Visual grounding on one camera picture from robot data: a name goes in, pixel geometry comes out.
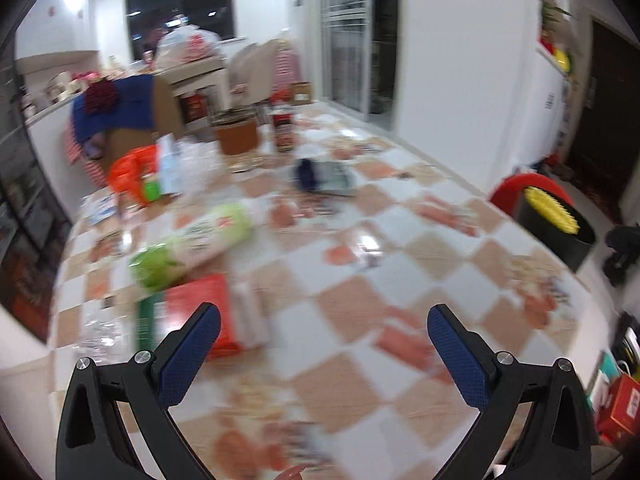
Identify clear crushed plastic bottle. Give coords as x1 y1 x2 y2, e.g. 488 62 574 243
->
73 308 130 365

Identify red cardboard box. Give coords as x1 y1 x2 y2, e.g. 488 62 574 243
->
135 273 274 359

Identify green plastic bottle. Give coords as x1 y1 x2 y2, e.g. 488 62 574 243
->
129 200 262 292

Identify person's left hand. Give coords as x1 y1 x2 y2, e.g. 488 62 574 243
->
274 464 308 480

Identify red gift bag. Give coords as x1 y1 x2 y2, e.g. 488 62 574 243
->
597 374 640 451

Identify glass display cabinet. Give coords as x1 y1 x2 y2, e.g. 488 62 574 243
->
0 39 70 342

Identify black boots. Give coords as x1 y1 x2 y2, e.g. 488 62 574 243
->
603 223 640 287

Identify blue white wet wipes pack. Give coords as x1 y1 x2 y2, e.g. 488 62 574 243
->
85 193 118 226

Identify orange plastic bag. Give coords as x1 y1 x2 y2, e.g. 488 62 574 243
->
107 145 160 207

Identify clear plastic bag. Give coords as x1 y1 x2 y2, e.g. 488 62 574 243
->
177 136 226 202

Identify dark entrance door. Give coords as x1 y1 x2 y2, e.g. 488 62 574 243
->
566 21 639 223

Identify brown chair with clothes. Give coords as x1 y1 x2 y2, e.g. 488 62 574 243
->
63 74 186 188

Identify brown glass cup with straw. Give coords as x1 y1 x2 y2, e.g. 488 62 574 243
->
213 107 259 174

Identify dark red flower bunch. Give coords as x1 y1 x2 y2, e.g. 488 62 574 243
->
84 78 120 115

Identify white shoe cabinet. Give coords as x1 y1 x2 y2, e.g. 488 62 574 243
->
516 0 570 166

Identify beige dining table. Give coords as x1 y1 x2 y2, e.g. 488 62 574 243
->
155 56 232 113

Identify red cartoon drink can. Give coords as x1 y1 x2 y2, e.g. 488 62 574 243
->
270 105 296 153

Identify yellow helmet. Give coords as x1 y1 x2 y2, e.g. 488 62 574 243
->
553 49 572 74

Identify beige dining chair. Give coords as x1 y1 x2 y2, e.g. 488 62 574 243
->
228 38 288 108

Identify small cardboard box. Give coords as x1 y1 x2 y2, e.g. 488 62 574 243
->
290 81 314 106

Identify white shopping bag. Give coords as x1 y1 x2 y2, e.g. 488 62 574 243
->
154 14 221 70

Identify pink plastic stool stack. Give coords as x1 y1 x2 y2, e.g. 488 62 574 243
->
272 48 303 93

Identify potted green plant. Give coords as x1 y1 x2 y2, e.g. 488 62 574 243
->
539 0 572 54

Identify dark window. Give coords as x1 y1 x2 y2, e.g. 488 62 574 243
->
126 0 235 61

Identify sliding glass door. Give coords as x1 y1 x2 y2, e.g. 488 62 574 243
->
320 0 399 122

